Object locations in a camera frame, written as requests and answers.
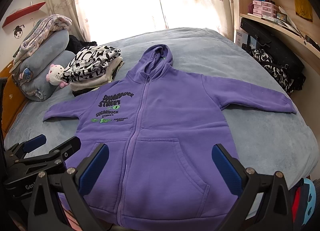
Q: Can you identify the purple zip hoodie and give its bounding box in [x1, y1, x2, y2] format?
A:
[44, 44, 295, 230]

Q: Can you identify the black white clothes pile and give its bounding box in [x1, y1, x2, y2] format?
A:
[249, 49, 306, 94]

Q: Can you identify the orange wooden headboard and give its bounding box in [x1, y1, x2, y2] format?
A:
[1, 61, 28, 137]

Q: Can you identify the black folded garment bottom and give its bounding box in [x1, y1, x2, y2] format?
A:
[72, 87, 99, 96]

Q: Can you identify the cream folded garment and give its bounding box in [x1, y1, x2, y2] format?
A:
[69, 56, 124, 91]

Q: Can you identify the blue-grey bed blanket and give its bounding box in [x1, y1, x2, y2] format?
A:
[4, 28, 319, 187]

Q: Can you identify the white pink cat plush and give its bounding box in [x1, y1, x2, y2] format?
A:
[46, 64, 68, 88]

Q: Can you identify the black white patterned folded garment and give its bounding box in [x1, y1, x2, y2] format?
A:
[61, 46, 121, 83]

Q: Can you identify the black fuzzy garment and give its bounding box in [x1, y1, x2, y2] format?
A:
[65, 35, 97, 54]

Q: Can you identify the pink white folded blanket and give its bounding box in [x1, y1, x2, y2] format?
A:
[13, 14, 72, 66]

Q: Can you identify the floral sheer curtain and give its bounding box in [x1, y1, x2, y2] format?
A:
[45, 0, 239, 43]

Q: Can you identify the white cardboard box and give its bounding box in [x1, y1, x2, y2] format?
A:
[235, 29, 248, 48]

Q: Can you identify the pink boxes stack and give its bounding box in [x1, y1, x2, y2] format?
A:
[252, 0, 279, 17]

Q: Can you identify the wooden bookshelf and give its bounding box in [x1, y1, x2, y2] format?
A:
[238, 0, 319, 73]

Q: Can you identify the cartoon face wall sticker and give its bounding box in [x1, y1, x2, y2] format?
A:
[14, 25, 25, 39]

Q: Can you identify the red wall shelf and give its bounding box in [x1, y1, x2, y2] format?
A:
[2, 2, 46, 27]

